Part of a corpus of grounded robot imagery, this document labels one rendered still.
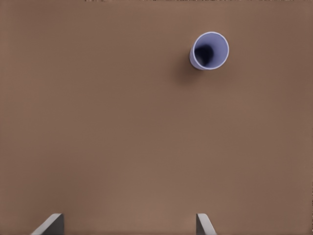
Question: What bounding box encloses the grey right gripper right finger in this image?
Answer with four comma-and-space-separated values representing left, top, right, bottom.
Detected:
196, 212, 218, 235

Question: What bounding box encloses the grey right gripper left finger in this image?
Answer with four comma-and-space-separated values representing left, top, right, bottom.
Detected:
30, 213, 65, 235

